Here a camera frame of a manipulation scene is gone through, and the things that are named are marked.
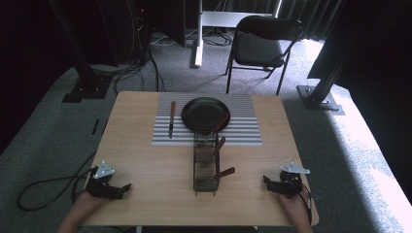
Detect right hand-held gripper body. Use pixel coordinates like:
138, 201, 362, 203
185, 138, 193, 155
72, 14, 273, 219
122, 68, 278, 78
275, 162, 311, 199

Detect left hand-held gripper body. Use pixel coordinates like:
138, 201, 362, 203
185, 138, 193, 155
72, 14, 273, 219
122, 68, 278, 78
85, 160, 125, 201

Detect person's left hand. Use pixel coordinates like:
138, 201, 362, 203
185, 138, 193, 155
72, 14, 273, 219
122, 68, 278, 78
73, 190, 110, 216

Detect person's right hand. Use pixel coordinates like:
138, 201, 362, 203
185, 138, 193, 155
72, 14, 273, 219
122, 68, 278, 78
277, 189, 313, 225

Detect grey striped placemat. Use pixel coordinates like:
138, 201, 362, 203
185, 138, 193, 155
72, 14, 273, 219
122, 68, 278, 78
152, 92, 263, 147

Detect black metal stand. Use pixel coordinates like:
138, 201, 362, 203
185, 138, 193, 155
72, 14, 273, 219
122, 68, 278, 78
296, 0, 373, 117
48, 0, 114, 104

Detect black round plate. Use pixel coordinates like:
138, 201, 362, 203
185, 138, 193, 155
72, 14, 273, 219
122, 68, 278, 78
181, 96, 232, 133

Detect black folding chair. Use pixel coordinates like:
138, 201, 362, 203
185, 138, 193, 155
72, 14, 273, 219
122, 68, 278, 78
224, 15, 305, 96

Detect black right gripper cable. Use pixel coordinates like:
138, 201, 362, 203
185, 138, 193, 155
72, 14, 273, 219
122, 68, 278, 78
299, 183, 314, 226

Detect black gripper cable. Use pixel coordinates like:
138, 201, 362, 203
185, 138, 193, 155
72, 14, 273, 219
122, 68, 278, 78
299, 183, 314, 226
16, 150, 99, 213

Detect wooden-handled utensil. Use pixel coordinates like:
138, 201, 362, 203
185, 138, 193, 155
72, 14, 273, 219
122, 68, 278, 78
213, 136, 227, 157
215, 166, 236, 180

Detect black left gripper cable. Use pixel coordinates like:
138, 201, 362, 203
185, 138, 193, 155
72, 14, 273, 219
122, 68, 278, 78
16, 150, 99, 213

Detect dark wire cutlery rack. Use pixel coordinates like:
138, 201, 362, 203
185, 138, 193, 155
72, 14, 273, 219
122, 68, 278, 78
192, 130, 222, 197

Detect wooden-handled fork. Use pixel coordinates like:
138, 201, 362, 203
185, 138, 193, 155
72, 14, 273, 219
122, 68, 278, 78
204, 113, 230, 142

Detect wooden-handled table knife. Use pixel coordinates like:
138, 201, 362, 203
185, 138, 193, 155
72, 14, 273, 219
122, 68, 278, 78
167, 100, 177, 140

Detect bundle of floor cables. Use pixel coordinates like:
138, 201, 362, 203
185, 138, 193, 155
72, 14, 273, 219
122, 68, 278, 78
91, 18, 168, 95

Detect white desk frame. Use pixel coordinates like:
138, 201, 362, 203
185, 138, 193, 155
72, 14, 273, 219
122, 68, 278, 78
193, 0, 282, 69

